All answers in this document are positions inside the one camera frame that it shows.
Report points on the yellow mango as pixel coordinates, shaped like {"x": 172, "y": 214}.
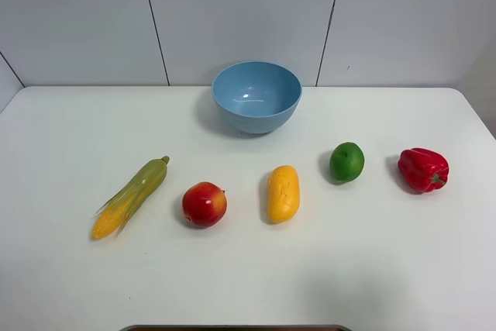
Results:
{"x": 283, "y": 194}

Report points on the red pomegranate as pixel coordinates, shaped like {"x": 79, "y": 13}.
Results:
{"x": 204, "y": 204}

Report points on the green lime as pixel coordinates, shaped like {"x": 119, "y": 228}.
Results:
{"x": 346, "y": 162}

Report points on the blue plastic bowl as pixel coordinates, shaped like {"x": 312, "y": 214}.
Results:
{"x": 256, "y": 97}

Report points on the corn cob with husk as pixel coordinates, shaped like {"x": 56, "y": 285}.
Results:
{"x": 113, "y": 216}

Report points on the red bell pepper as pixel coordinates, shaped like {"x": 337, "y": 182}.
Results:
{"x": 424, "y": 170}

